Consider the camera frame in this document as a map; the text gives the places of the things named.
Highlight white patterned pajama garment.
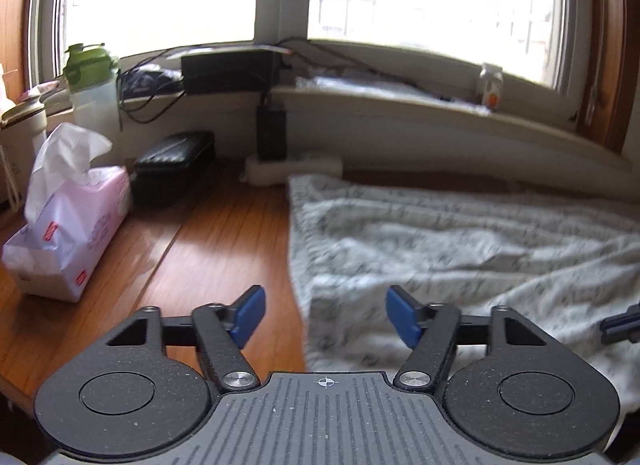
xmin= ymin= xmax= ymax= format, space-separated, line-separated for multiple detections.
xmin=288 ymin=175 xmax=639 ymax=411

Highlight black quilted case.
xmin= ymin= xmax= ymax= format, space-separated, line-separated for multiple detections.
xmin=130 ymin=130 xmax=216 ymax=207

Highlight pink tissue pack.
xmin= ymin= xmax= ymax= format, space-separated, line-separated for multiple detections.
xmin=1 ymin=123 xmax=131 ymax=303

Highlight clear plastic bag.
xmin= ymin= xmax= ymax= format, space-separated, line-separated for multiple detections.
xmin=295 ymin=76 xmax=428 ymax=98

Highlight black box on sill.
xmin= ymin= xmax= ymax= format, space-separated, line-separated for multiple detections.
xmin=180 ymin=48 xmax=282 ymax=95

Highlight glass jar orange label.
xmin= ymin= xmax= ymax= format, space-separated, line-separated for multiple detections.
xmin=476 ymin=63 xmax=503 ymax=111

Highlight papers on black box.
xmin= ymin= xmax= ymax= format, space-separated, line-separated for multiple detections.
xmin=166 ymin=45 xmax=294 ymax=60

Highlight green lid shaker bottle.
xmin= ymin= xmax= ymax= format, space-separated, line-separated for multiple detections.
xmin=63 ymin=43 xmax=124 ymax=166

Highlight black cable on sill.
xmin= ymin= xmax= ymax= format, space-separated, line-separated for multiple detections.
xmin=117 ymin=37 xmax=452 ymax=126

